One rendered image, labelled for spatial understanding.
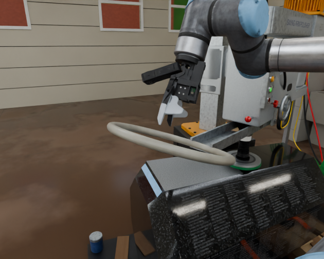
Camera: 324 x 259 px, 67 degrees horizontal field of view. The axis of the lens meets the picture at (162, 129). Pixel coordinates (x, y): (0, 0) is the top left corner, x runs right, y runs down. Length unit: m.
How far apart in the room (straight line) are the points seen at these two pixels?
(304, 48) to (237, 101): 0.72
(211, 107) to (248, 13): 1.72
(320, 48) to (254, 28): 0.16
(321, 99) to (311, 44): 3.71
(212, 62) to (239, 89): 0.86
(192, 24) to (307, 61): 0.30
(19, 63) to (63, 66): 1.02
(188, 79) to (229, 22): 0.17
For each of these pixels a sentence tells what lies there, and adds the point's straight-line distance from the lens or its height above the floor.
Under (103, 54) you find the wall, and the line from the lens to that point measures 7.29.
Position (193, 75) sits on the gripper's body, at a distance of 0.68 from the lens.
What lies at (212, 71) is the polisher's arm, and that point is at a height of 1.35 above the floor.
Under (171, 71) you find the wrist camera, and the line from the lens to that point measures 0.69.
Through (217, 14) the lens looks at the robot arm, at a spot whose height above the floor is 1.65.
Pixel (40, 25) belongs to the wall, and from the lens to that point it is 7.13.
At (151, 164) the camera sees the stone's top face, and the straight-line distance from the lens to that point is 1.53.
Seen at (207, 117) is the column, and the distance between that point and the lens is 2.35.
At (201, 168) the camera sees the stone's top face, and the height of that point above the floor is 0.87.
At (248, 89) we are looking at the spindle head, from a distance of 1.33.
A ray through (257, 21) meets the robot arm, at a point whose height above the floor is 1.63.
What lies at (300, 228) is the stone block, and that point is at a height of 0.54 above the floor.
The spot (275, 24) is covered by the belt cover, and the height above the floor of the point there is 1.66.
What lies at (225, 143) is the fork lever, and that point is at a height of 1.14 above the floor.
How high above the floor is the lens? 1.59
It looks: 20 degrees down
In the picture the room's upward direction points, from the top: straight up
